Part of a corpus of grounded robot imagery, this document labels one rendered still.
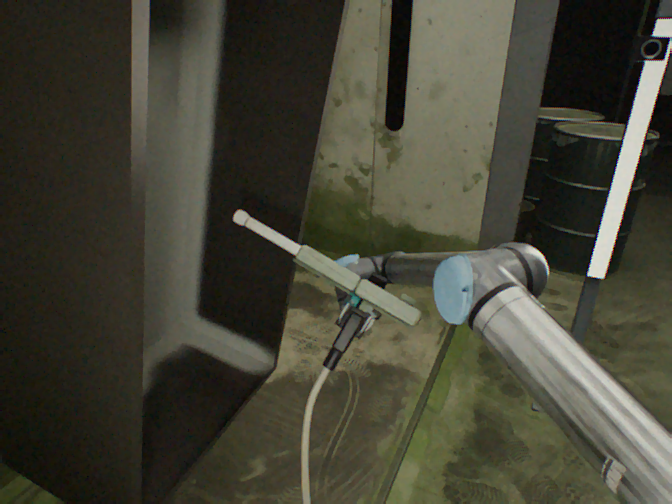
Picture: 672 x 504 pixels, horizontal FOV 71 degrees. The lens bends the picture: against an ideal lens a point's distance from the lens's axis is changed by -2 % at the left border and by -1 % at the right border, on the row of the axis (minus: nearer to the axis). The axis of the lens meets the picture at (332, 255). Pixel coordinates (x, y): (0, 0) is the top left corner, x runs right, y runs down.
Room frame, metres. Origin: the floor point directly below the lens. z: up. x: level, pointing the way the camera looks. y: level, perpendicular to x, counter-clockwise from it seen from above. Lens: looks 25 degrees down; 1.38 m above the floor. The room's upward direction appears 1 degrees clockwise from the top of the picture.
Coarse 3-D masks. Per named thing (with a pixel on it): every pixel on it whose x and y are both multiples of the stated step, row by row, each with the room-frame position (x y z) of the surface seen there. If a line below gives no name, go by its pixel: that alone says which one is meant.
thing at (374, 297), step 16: (240, 224) 1.04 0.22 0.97; (256, 224) 1.03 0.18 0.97; (272, 240) 1.01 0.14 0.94; (288, 240) 1.01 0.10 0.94; (304, 256) 0.97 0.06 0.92; (320, 256) 0.97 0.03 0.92; (320, 272) 0.95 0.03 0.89; (336, 272) 0.95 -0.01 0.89; (352, 272) 0.95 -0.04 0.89; (352, 288) 0.93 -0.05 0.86; (368, 288) 0.92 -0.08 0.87; (368, 304) 0.91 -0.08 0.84; (384, 304) 0.90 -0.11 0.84; (400, 304) 0.90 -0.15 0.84; (352, 320) 0.89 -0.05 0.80; (400, 320) 0.88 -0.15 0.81; (416, 320) 0.88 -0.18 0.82; (352, 336) 0.87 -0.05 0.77; (336, 352) 0.86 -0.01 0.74
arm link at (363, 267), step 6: (342, 258) 1.22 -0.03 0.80; (348, 258) 1.22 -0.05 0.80; (354, 258) 1.23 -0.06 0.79; (360, 258) 1.27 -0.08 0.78; (366, 258) 1.26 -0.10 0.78; (342, 264) 1.21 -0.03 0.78; (348, 264) 1.21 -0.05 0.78; (354, 264) 1.22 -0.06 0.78; (360, 264) 1.23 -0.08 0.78; (366, 264) 1.23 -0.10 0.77; (372, 264) 1.24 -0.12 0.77; (354, 270) 1.21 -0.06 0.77; (360, 270) 1.21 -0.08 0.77; (366, 270) 1.22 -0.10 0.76; (372, 270) 1.22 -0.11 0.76; (360, 276) 1.20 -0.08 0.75; (366, 276) 1.21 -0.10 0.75; (336, 288) 1.19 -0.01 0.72; (336, 294) 1.20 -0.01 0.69; (342, 294) 1.17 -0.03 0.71; (348, 294) 1.16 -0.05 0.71; (354, 294) 1.16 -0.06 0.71; (342, 300) 1.17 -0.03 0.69
